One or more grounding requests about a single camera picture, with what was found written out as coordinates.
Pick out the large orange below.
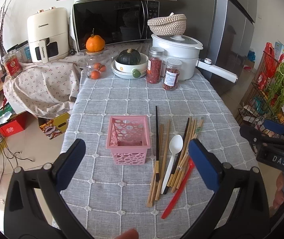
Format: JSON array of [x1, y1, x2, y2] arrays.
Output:
[[86, 29, 105, 53]]

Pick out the cream air fryer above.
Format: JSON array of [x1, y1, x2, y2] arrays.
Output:
[[27, 7, 69, 64]]

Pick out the left hand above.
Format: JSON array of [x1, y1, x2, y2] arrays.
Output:
[[115, 228, 139, 239]]

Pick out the black microwave oven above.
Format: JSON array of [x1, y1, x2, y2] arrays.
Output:
[[71, 0, 160, 52]]

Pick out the pink plastic basket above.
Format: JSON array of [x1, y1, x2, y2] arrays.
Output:
[[106, 116, 151, 165]]

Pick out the yellow cardboard box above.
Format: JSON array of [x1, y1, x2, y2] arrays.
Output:
[[38, 112, 70, 140]]

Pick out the red box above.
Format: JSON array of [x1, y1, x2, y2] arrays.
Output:
[[0, 113, 27, 138]]

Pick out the black wire rack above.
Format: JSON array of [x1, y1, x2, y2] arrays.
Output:
[[236, 51, 284, 137]]

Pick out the white electric pot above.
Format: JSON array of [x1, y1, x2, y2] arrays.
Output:
[[152, 34, 238, 83]]

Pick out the green pumpkin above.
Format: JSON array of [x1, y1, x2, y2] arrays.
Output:
[[117, 49, 141, 65]]

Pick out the dotted white cloth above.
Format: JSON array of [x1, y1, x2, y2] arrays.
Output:
[[3, 42, 150, 119]]

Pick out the grey refrigerator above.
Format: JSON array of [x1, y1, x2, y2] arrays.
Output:
[[159, 0, 258, 97]]

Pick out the white bowl green knob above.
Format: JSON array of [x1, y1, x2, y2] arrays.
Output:
[[112, 53, 148, 79]]

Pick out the paper-wrapped chopsticks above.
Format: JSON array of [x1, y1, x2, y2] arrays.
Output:
[[178, 117, 204, 170]]

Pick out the goji berry jar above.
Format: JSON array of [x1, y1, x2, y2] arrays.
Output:
[[146, 46, 165, 84]]

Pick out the white plastic spoon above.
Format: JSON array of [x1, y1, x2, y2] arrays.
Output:
[[160, 134, 184, 194]]

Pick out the green vegetables bundle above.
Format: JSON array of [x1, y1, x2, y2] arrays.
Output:
[[266, 62, 284, 115]]

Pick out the red plastic spoon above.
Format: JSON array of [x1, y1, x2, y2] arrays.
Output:
[[161, 157, 195, 219]]

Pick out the black chopstick gold band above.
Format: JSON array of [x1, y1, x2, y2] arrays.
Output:
[[155, 105, 159, 182]]

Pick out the dried fruit jar labelled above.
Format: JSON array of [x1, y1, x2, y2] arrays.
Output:
[[162, 58, 182, 91]]

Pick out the right hand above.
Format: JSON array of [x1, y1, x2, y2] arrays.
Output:
[[272, 172, 284, 210]]

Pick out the glass jar with tangerines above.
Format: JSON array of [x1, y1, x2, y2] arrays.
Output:
[[77, 50, 112, 80]]

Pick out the woven rope basket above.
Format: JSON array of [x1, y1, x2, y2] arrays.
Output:
[[147, 12, 187, 36]]

